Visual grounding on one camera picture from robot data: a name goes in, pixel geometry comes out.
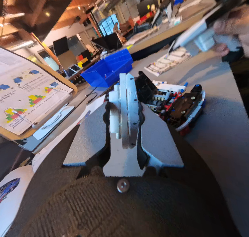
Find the neighbouring table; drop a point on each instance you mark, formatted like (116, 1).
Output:
(165, 31)

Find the white toy brick panel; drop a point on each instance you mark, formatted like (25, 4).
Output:
(124, 105)

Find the holographic sticker sheet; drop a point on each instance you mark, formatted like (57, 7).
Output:
(167, 62)

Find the person's right hand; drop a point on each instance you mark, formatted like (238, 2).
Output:
(233, 21)

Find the printed instruction sheet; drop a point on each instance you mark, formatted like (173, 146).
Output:
(29, 93)

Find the toy brick race car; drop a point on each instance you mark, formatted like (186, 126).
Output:
(175, 105)

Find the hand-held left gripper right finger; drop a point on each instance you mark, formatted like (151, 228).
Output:
(157, 141)

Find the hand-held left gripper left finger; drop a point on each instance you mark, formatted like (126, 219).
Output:
(87, 143)

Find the blue storage bin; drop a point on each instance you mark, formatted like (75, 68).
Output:
(109, 70)

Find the grey desk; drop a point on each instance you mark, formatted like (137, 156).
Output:
(214, 105)

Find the thick instruction booklet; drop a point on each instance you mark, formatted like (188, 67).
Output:
(13, 182)

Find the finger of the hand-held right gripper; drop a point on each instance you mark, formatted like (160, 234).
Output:
(190, 34)

